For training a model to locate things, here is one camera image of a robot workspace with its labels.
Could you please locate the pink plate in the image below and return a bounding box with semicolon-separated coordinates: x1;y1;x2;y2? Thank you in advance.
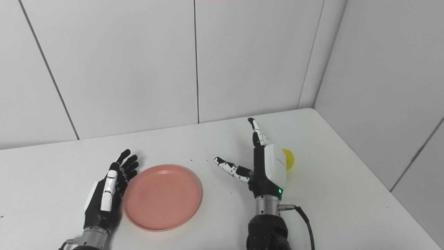
123;165;203;232

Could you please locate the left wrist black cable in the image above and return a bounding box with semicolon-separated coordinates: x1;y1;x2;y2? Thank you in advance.
58;238;80;250

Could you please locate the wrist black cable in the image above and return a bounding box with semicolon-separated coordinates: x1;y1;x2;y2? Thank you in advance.
277;204;315;250
58;238;80;250

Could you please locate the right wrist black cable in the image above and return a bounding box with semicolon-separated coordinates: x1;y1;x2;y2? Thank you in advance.
277;204;315;250

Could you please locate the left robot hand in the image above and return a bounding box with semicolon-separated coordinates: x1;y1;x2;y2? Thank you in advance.
83;149;139;231

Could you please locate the yellow lemon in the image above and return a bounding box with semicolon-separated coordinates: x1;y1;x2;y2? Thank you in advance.
282;149;294;170

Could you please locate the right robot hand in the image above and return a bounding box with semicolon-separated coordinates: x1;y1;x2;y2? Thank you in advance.
214;117;287;201

